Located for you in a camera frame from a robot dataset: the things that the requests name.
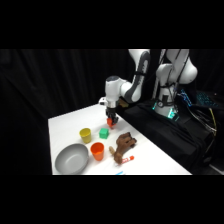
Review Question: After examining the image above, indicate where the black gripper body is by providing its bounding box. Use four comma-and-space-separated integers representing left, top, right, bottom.
105, 106, 120, 118

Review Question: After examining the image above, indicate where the green cube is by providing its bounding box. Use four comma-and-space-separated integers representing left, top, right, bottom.
98, 127, 110, 140

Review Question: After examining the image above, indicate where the brown plush toy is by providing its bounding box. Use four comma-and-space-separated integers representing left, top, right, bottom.
109, 132, 138, 165

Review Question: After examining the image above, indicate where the yellow plastic cup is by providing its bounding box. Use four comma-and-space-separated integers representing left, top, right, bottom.
78, 127, 93, 145

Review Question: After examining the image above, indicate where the orange plastic cup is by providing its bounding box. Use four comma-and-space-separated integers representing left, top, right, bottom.
90, 141, 106, 162

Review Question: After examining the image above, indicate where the red marker pen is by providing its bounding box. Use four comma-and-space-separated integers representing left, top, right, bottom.
121, 155, 136, 165

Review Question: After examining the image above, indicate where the black robot stand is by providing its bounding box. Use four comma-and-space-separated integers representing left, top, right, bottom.
121, 100, 216, 175

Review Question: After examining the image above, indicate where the grey bowl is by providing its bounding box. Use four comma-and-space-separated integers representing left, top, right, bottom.
54, 143, 90, 175

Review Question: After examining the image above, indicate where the black curtain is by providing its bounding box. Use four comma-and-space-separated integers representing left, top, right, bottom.
0, 49, 224, 176

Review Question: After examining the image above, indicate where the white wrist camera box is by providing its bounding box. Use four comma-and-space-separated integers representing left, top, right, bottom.
98, 96, 108, 107

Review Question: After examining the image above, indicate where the yellow cable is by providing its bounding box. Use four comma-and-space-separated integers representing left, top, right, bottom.
208, 107, 218, 137

